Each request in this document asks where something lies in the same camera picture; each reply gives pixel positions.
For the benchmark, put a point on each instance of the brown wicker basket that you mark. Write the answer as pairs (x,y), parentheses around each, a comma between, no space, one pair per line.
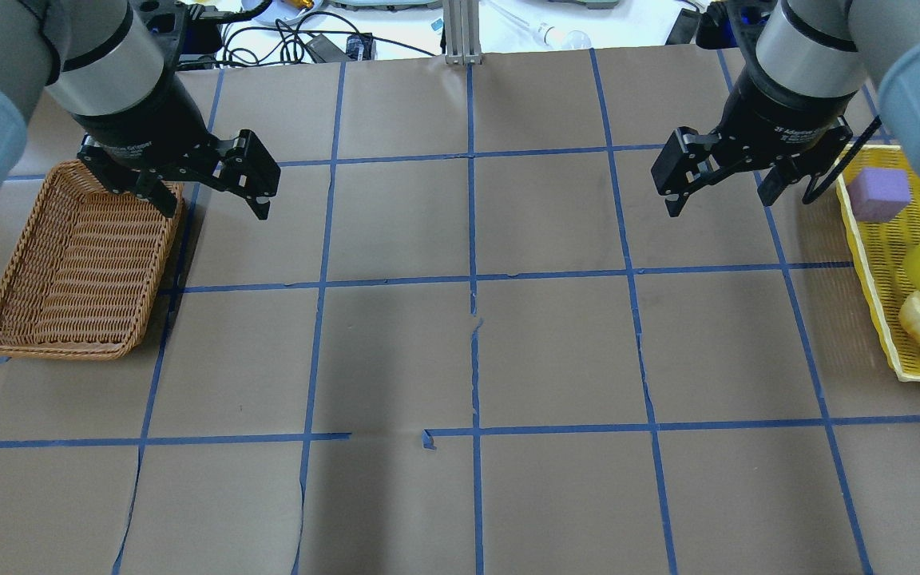
(83,277)

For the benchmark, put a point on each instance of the black power adapter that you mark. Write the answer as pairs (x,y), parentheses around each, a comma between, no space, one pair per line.
(322,50)

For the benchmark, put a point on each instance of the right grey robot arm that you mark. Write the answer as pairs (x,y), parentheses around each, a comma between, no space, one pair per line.
(803,63)

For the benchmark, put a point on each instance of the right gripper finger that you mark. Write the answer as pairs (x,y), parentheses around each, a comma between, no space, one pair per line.
(685,166)
(784,172)

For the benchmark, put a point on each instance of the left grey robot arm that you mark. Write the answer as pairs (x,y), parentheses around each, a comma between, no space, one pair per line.
(111,65)

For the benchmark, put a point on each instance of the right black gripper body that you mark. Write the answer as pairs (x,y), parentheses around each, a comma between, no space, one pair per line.
(787,112)

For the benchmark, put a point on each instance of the clear light bulb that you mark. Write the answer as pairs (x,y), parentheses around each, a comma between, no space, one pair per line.
(558,38)

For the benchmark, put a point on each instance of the aluminium profile post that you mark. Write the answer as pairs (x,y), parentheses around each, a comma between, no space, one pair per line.
(462,32)

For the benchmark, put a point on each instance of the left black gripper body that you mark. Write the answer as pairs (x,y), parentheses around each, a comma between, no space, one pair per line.
(144,120)

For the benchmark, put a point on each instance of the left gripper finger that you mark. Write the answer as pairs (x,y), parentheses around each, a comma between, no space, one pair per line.
(248,171)
(144,186)

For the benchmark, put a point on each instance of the purple foam block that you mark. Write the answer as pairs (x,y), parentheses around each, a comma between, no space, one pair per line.
(879,195)

